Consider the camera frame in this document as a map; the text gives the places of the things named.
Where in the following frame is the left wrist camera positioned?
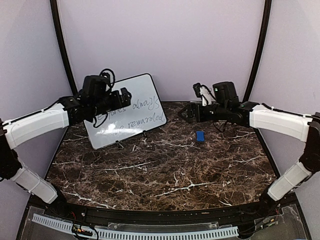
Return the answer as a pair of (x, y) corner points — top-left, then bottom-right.
(99, 68), (116, 93)

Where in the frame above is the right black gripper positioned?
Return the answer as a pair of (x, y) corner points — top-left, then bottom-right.
(178, 103), (230, 124)

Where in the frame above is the black frame post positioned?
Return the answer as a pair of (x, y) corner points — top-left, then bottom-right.
(49, 0), (78, 95)
(242, 0), (272, 102)

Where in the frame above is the blue whiteboard eraser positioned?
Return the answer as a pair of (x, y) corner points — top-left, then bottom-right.
(195, 130), (205, 142)

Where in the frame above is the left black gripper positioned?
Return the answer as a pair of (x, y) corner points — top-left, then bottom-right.
(92, 87), (132, 118)

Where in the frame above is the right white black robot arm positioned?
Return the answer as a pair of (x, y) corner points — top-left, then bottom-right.
(178, 81), (320, 217)

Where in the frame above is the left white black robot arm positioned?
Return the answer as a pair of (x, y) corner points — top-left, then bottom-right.
(0, 73), (132, 218)

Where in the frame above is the black curved front rail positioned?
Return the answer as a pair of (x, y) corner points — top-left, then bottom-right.
(67, 202), (261, 226)

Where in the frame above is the right black frame post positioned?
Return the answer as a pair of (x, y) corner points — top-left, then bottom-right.
(242, 0), (272, 102)

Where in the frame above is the left black frame post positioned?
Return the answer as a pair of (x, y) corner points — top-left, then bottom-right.
(49, 0), (78, 95)

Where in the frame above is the white whiteboard black frame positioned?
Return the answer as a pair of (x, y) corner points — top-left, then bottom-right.
(84, 73), (167, 150)

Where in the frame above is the white slotted cable duct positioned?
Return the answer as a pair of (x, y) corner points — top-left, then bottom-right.
(32, 213), (239, 240)

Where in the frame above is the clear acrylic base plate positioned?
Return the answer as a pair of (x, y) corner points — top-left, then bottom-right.
(19, 205), (308, 240)

